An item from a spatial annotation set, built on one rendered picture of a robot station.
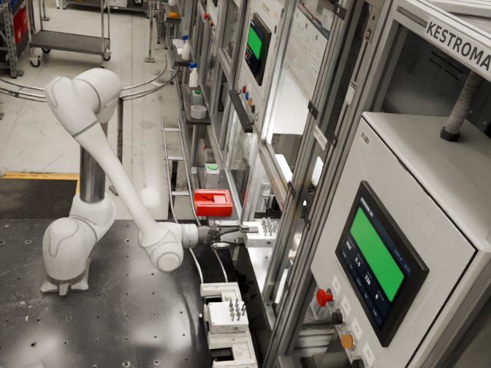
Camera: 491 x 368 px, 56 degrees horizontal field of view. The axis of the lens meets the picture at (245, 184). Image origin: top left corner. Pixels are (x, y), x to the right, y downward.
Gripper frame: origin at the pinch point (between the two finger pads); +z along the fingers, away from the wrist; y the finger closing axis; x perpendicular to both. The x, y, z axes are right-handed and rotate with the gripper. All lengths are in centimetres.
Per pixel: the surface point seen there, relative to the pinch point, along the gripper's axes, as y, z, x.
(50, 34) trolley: -76, -137, 437
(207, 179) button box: -4.7, -10.3, 43.2
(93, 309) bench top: -34, -58, -3
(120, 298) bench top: -34, -48, 2
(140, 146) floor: -104, -37, 236
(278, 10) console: 77, 3, 25
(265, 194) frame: 0.5, 12.5, 25.1
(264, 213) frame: -11.2, 14.2, 26.3
